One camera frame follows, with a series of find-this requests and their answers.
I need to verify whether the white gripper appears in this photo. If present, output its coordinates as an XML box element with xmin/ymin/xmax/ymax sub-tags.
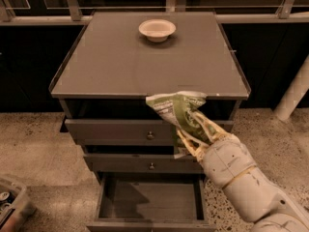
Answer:
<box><xmin>177</xmin><ymin>111</ymin><xmax>257</xmax><ymax>189</ymax></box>

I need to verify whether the green jalapeno chip bag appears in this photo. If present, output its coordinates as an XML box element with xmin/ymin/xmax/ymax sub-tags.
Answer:
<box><xmin>146</xmin><ymin>91</ymin><xmax>213</xmax><ymax>159</ymax></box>

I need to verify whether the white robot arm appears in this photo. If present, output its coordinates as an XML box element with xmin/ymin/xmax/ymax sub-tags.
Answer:
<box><xmin>178</xmin><ymin>111</ymin><xmax>309</xmax><ymax>232</ymax></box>

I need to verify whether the grey bottom drawer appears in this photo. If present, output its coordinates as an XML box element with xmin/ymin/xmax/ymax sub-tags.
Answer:
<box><xmin>87</xmin><ymin>173</ymin><xmax>215</xmax><ymax>232</ymax></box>

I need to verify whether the grey drawer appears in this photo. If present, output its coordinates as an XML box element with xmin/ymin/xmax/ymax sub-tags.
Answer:
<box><xmin>84</xmin><ymin>154</ymin><xmax>203</xmax><ymax>174</ymax></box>
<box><xmin>64</xmin><ymin>118</ymin><xmax>235</xmax><ymax>147</ymax></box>
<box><xmin>87</xmin><ymin>173</ymin><xmax>215</xmax><ymax>232</ymax></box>

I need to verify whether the grey middle drawer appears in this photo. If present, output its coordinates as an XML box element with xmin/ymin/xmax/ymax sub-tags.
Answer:
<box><xmin>84</xmin><ymin>154</ymin><xmax>203</xmax><ymax>174</ymax></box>

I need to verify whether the grey drawer cabinet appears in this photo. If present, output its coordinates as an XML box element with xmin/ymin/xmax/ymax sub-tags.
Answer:
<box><xmin>48</xmin><ymin>11</ymin><xmax>252</xmax><ymax>232</ymax></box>

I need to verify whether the grey top drawer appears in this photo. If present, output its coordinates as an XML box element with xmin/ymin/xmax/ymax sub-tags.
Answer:
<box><xmin>64</xmin><ymin>118</ymin><xmax>235</xmax><ymax>147</ymax></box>

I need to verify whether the white pillar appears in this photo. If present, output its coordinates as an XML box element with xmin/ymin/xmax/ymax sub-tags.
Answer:
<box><xmin>274</xmin><ymin>55</ymin><xmax>309</xmax><ymax>121</ymax></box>

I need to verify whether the white paper bowl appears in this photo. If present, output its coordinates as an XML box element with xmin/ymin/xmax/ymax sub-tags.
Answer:
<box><xmin>138</xmin><ymin>19</ymin><xmax>176</xmax><ymax>43</ymax></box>

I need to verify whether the metal window railing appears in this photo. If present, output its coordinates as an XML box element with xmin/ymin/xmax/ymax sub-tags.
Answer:
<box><xmin>0</xmin><ymin>0</ymin><xmax>309</xmax><ymax>25</ymax></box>

